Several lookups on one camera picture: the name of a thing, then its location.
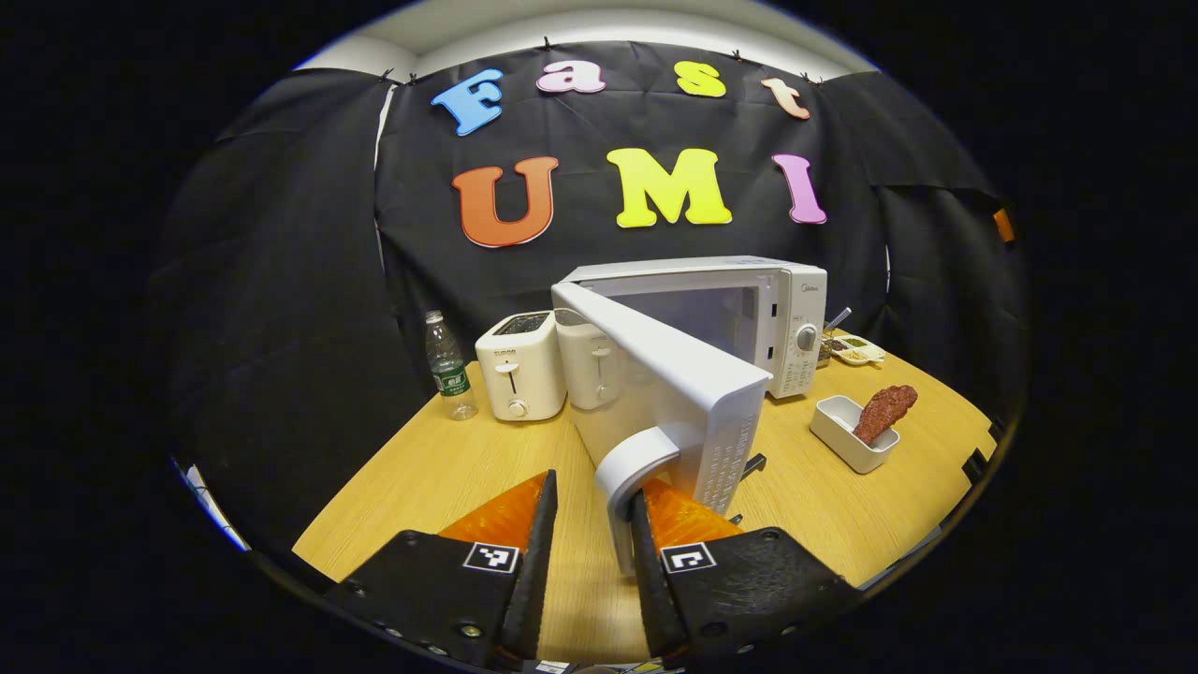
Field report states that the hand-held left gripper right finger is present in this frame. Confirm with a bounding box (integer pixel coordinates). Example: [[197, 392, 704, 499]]
[[629, 479, 862, 667]]

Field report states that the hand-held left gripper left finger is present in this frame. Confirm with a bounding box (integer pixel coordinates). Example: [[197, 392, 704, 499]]
[[323, 470, 560, 670]]

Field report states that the white microwave oven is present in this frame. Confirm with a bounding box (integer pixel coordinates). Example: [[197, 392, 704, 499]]
[[550, 256, 830, 577]]

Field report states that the brown meat piece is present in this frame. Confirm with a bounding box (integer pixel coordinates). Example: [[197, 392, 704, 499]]
[[852, 385, 919, 447]]

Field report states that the white divided snack tray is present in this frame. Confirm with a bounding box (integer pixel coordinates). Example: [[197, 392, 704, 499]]
[[822, 332, 886, 366]]

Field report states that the white toaster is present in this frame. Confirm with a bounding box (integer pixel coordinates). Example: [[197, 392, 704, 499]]
[[475, 311, 568, 422]]

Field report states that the clear plastic water bottle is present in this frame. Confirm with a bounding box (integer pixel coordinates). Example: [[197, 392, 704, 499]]
[[424, 311, 478, 421]]

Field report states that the white rectangular dish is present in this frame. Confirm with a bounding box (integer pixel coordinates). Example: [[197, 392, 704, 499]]
[[810, 395, 901, 475]]

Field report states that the black backdrop cloth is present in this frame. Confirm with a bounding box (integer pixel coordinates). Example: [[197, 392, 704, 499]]
[[150, 39, 1030, 553]]

